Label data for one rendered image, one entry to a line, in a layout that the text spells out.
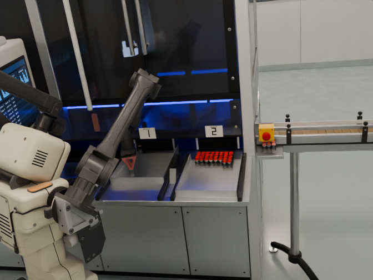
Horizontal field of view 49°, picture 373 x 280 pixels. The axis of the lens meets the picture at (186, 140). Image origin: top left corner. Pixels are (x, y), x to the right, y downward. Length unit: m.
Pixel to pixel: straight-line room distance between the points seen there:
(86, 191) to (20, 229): 0.23
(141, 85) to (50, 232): 0.57
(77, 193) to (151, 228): 1.19
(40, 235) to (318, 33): 5.67
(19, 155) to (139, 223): 1.21
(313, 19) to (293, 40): 0.41
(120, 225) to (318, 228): 1.38
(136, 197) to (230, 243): 0.75
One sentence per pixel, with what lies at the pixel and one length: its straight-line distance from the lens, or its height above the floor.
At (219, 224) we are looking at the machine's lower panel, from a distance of 2.27.
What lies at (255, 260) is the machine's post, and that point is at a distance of 2.41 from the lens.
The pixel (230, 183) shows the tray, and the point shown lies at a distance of 1.81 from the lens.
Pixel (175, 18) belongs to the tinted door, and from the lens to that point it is 1.87.
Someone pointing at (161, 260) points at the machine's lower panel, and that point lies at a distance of 2.51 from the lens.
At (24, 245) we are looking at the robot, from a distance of 1.39.
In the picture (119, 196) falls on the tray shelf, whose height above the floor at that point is 0.88.
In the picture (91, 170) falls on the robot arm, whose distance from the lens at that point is 1.26.
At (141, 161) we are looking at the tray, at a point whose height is 0.88.
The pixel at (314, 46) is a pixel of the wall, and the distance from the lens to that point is 6.59.
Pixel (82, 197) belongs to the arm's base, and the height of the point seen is 1.21.
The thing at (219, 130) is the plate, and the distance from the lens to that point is 1.98.
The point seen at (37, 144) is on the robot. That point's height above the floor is 1.35.
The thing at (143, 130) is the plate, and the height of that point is 1.04.
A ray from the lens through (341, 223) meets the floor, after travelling 3.08.
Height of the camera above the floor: 1.81
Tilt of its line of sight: 24 degrees down
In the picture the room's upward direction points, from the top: 7 degrees counter-clockwise
